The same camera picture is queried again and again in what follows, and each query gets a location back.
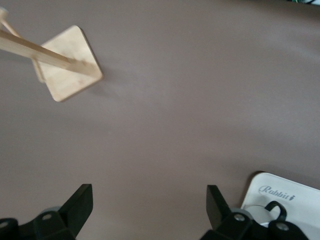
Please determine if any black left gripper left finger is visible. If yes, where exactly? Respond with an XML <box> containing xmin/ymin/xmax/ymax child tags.
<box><xmin>0</xmin><ymin>183</ymin><xmax>94</xmax><ymax>240</ymax></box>

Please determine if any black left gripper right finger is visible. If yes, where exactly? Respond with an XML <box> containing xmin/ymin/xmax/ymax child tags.
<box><xmin>199</xmin><ymin>184</ymin><xmax>310</xmax><ymax>240</ymax></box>

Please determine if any white smiley face mug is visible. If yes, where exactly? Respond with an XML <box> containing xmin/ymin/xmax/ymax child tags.
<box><xmin>246</xmin><ymin>200</ymin><xmax>288</xmax><ymax>227</ymax></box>

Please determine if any cream tray with dog print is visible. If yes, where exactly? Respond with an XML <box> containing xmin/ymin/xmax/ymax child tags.
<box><xmin>239</xmin><ymin>171</ymin><xmax>320</xmax><ymax>240</ymax></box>

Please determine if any wooden mug stand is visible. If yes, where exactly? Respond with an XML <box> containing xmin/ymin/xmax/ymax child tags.
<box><xmin>0</xmin><ymin>7</ymin><xmax>104</xmax><ymax>103</ymax></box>

